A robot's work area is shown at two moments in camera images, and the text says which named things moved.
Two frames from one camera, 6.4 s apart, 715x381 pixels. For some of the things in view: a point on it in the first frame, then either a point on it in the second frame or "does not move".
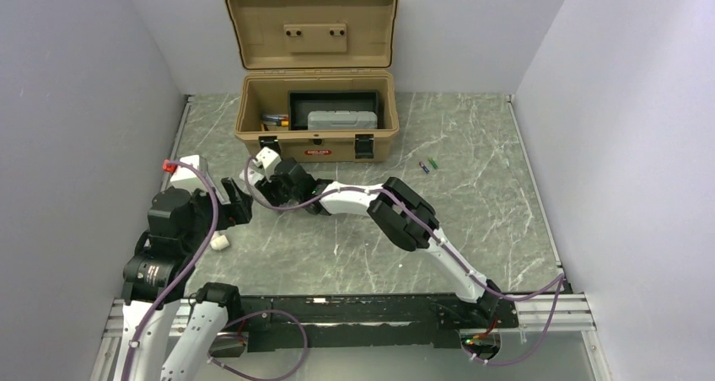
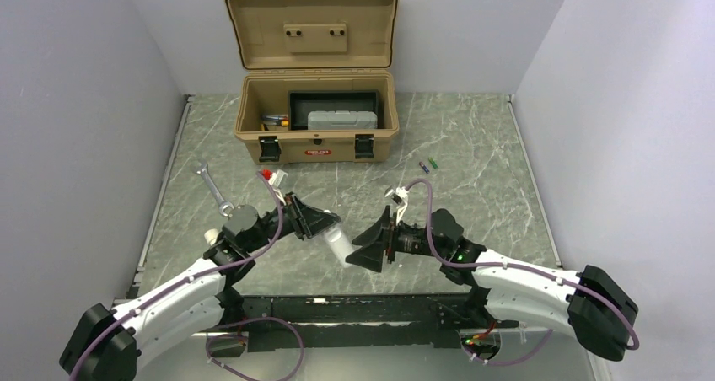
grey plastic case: x=341 y=120 does not move
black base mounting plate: x=379 y=321 does not move
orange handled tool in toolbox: x=281 y=120 does not move
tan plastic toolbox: x=316 y=84 does not move
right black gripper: x=268 y=190 → x=371 y=256
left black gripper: x=238 y=211 → x=308 y=222
